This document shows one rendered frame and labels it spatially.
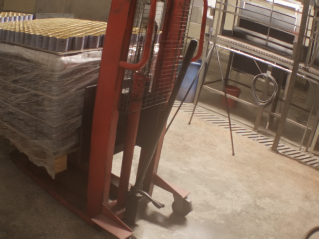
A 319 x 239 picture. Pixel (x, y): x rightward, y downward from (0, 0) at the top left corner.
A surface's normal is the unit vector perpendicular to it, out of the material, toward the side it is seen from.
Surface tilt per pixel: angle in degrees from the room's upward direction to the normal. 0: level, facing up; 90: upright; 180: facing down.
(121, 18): 90
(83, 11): 90
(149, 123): 90
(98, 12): 90
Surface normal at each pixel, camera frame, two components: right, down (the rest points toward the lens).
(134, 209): -0.58, 0.22
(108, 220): 0.16, -0.91
